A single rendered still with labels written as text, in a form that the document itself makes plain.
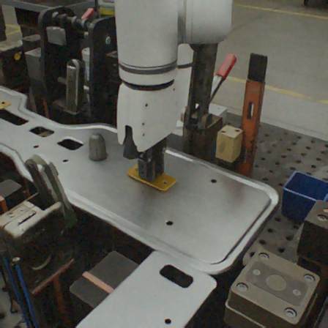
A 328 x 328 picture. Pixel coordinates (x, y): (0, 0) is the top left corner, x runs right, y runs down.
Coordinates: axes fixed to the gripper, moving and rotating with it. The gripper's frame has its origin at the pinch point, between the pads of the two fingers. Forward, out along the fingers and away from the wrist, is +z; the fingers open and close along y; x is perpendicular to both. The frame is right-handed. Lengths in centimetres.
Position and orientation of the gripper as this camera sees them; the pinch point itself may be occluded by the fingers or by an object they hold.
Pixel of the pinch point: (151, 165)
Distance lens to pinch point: 66.4
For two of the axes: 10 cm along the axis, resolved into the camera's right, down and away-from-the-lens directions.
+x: 8.1, 3.3, -4.9
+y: -5.9, 4.6, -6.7
